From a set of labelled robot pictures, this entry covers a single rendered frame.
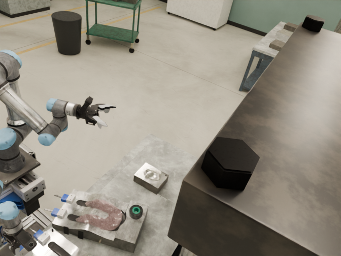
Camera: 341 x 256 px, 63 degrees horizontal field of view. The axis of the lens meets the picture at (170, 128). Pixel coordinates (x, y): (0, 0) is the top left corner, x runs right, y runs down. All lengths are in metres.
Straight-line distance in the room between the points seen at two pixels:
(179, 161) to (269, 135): 1.60
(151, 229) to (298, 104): 1.27
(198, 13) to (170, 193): 6.07
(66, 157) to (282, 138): 2.86
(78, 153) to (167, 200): 1.65
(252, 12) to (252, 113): 7.31
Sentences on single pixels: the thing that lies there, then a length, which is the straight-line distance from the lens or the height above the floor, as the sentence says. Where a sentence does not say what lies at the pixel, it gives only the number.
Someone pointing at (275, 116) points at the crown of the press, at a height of 2.01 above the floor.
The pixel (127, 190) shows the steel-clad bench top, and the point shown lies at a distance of 2.00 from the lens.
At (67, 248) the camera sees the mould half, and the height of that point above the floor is 0.88.
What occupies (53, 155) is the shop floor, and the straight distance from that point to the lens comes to 3.38.
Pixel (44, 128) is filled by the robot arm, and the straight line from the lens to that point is 1.56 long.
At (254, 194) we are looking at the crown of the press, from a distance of 0.54.
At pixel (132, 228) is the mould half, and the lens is 1.71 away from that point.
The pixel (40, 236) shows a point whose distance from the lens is 1.73.
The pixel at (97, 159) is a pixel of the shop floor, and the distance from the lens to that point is 3.29.
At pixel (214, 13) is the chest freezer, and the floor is 0.40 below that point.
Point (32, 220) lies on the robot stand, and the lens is 2.62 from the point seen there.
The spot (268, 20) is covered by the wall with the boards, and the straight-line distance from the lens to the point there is 7.92.
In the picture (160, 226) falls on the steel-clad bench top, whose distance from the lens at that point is 1.86.
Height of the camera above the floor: 2.39
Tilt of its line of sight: 39 degrees down
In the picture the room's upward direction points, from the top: 11 degrees clockwise
